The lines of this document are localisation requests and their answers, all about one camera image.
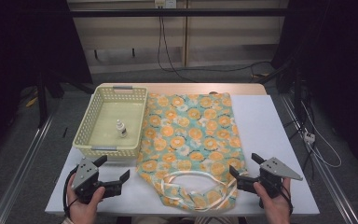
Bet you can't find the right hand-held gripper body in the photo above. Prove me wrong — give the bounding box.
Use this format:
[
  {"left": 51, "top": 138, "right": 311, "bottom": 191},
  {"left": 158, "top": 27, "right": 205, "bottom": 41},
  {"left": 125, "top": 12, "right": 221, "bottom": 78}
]
[{"left": 238, "top": 156, "right": 304, "bottom": 201}]

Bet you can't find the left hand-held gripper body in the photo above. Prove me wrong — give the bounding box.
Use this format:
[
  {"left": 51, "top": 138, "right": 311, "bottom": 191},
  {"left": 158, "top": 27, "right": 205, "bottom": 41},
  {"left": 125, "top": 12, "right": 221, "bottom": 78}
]
[{"left": 70, "top": 157, "right": 124, "bottom": 205}]

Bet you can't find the orange print fabric bag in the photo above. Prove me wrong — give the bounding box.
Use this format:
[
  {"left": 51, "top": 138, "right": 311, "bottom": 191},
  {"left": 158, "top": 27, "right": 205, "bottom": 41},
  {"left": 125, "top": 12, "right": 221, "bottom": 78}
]
[{"left": 135, "top": 91, "right": 249, "bottom": 214}]

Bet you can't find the person's left hand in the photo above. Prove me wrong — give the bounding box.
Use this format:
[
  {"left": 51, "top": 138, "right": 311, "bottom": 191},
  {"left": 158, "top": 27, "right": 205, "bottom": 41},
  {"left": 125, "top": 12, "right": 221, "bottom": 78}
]
[{"left": 66, "top": 173, "right": 106, "bottom": 224}]

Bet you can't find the person's right hand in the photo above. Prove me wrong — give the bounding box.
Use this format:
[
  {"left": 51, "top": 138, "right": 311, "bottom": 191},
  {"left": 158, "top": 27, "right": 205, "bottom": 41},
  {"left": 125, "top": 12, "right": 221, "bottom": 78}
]
[{"left": 253, "top": 176, "right": 294, "bottom": 224}]

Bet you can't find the small white dropper bottle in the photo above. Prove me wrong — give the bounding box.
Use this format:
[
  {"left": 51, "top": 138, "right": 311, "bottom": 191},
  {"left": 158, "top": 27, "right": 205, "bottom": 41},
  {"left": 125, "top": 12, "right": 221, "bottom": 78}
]
[{"left": 116, "top": 119, "right": 129, "bottom": 139}]

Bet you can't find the pale yellow plastic basket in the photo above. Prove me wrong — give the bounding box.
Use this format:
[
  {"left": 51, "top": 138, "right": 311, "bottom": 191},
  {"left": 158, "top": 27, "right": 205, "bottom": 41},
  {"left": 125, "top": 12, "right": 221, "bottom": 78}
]
[{"left": 72, "top": 85, "right": 149, "bottom": 160}]

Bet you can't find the white power strip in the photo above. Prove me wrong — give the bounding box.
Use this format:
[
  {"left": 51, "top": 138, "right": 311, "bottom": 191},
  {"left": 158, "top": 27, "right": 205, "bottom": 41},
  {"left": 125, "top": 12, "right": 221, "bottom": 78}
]
[{"left": 303, "top": 132, "right": 317, "bottom": 145}]

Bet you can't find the black metal stand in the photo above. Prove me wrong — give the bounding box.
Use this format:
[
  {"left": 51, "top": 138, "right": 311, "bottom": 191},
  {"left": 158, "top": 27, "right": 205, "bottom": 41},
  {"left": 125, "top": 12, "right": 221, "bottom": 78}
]
[
  {"left": 291, "top": 61, "right": 306, "bottom": 133},
  {"left": 35, "top": 69, "right": 65, "bottom": 129}
]

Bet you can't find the yellow tape strip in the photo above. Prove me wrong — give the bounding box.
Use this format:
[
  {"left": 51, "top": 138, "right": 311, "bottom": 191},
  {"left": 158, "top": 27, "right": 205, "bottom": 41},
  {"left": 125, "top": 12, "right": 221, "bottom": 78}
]
[{"left": 25, "top": 95, "right": 39, "bottom": 108}]

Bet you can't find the black curtain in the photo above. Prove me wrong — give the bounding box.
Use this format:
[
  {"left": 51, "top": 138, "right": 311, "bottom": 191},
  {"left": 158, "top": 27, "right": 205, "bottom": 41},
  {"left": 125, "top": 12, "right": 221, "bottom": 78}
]
[
  {"left": 272, "top": 0, "right": 358, "bottom": 179},
  {"left": 0, "top": 0, "right": 93, "bottom": 164}
]

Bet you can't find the black metal crossbar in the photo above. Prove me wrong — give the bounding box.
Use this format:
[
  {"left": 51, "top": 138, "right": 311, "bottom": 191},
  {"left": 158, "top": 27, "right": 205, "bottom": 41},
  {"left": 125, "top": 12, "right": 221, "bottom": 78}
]
[{"left": 69, "top": 7, "right": 289, "bottom": 18}]

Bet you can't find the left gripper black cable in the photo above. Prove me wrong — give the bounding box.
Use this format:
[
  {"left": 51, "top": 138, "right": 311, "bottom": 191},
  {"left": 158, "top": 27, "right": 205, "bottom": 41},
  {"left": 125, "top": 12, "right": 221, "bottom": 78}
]
[{"left": 62, "top": 165, "right": 79, "bottom": 218}]

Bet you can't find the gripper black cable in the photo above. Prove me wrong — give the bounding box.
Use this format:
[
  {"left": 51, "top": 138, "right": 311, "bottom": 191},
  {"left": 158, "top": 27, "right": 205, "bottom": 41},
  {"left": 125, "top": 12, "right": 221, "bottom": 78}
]
[
  {"left": 62, "top": 165, "right": 79, "bottom": 218},
  {"left": 279, "top": 182, "right": 295, "bottom": 217}
]

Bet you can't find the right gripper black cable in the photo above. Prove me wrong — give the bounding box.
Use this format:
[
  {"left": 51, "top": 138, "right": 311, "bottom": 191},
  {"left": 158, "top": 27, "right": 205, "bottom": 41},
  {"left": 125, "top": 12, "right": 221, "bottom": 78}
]
[{"left": 279, "top": 182, "right": 295, "bottom": 217}]

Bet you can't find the white floor cable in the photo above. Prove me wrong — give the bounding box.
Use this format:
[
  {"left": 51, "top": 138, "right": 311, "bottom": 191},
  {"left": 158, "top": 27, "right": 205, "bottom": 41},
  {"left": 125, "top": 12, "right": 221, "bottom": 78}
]
[{"left": 300, "top": 100, "right": 343, "bottom": 169}]

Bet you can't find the aluminium floor rail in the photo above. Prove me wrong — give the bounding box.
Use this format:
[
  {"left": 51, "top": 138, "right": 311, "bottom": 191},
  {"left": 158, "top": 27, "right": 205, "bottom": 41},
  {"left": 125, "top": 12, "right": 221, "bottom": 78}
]
[
  {"left": 279, "top": 92, "right": 358, "bottom": 224},
  {"left": 0, "top": 113, "right": 56, "bottom": 224}
]

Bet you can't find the black hanging cable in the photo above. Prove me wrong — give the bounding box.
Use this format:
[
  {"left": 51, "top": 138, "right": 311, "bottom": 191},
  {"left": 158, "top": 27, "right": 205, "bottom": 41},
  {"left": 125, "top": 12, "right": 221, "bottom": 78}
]
[
  {"left": 157, "top": 15, "right": 273, "bottom": 74},
  {"left": 160, "top": 15, "right": 199, "bottom": 84}
]

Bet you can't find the white wall socket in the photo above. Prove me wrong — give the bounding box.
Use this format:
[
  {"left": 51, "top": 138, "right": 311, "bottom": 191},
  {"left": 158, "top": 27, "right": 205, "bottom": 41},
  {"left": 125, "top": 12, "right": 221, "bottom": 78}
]
[{"left": 154, "top": 0, "right": 178, "bottom": 9}]

